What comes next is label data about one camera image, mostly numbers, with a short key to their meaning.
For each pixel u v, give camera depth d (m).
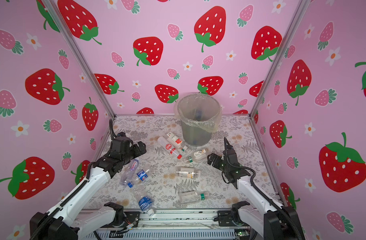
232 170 0.65
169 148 0.96
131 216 0.75
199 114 1.15
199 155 0.93
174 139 0.98
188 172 0.85
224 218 0.74
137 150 0.73
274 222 0.41
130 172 0.88
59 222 0.38
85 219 0.51
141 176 0.84
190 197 0.81
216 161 0.76
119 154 0.59
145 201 0.75
